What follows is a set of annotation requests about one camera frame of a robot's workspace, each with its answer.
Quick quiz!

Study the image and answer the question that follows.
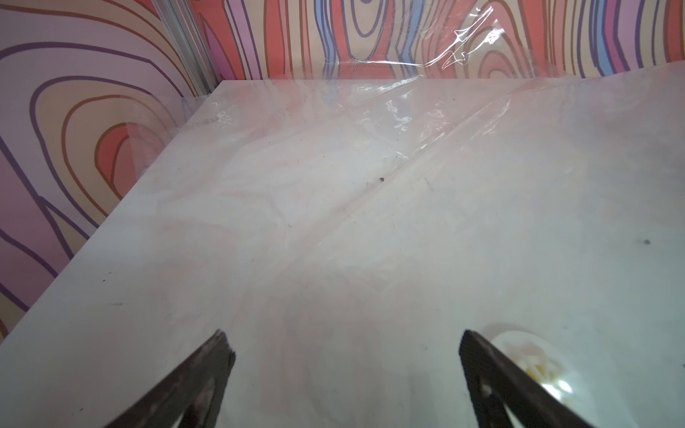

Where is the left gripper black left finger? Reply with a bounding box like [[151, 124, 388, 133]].
[[108, 330, 237, 428]]

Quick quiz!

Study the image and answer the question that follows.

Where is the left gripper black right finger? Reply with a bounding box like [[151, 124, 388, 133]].
[[460, 330, 590, 428]]

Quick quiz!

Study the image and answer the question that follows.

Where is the clear plastic vacuum bag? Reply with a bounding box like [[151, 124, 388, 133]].
[[122, 0, 685, 428]]

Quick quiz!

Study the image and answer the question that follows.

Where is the white round bag valve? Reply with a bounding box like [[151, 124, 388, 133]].
[[492, 331, 588, 408]]

